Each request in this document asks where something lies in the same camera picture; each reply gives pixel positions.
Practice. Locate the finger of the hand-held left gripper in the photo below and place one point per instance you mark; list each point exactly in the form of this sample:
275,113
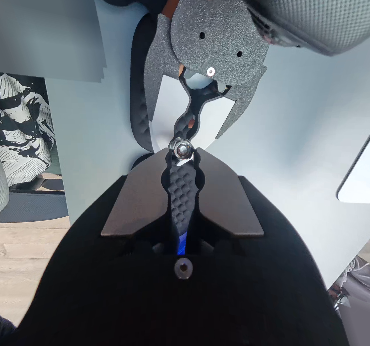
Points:
167,103
215,117

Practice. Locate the blue plastic bin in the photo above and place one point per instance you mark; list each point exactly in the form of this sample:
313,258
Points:
182,245

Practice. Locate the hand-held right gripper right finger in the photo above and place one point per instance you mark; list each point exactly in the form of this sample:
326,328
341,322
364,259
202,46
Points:
228,201

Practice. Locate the steel hex bolt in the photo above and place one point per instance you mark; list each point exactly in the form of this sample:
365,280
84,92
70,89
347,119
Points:
182,149

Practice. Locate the steel hex nut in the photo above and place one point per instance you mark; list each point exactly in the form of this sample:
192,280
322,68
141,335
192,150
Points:
189,154

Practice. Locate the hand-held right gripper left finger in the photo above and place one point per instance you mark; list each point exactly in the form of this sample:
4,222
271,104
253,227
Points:
138,201

